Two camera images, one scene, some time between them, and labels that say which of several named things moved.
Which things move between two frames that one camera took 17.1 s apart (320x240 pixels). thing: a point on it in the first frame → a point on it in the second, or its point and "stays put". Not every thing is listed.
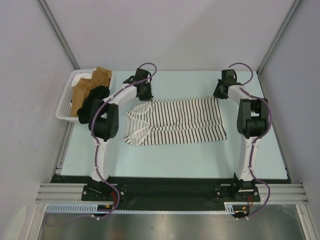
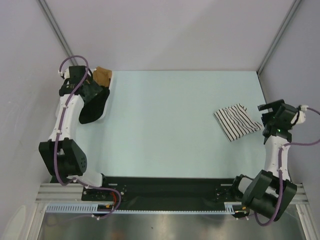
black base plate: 147,193 stays put
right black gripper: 216,93 → 274,104
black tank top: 99,92 stays put
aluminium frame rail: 283,193 stays put
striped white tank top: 176,119 → 235,122
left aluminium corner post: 48,17 stays put
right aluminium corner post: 294,7 stays put
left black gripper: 148,96 → 94,90
